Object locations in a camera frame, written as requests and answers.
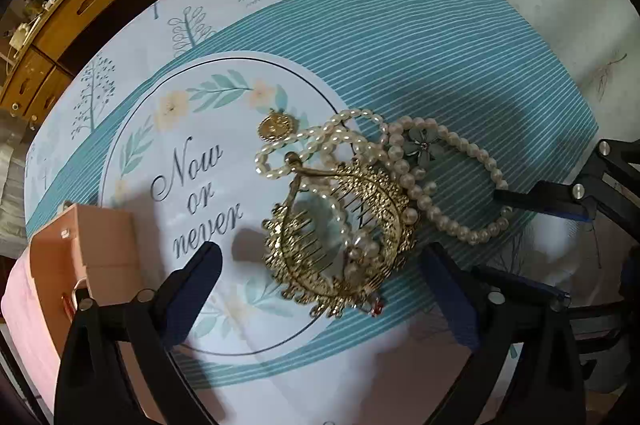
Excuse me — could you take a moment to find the small white pearl bracelet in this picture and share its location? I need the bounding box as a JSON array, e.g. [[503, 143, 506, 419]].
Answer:
[[384, 115, 516, 247]]

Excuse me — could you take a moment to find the teal flower hair clip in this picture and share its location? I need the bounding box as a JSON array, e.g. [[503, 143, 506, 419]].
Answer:
[[402, 127, 446, 169]]

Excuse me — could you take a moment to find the gold hair comb crown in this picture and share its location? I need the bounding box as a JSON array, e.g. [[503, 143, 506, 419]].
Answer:
[[262, 152, 420, 319]]

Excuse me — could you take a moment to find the long pearl necklace gold pendant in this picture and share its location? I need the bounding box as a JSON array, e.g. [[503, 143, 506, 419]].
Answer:
[[255, 110, 436, 280]]

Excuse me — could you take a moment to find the pink jewelry box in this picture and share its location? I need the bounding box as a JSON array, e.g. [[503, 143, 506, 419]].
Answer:
[[28, 204, 143, 355]]

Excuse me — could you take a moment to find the pink blanket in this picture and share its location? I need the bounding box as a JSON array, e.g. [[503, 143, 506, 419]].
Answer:
[[1, 252, 60, 412]]

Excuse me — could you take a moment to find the teal white printed tablecloth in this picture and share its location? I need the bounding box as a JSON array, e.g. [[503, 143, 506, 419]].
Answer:
[[25, 0, 598, 424]]

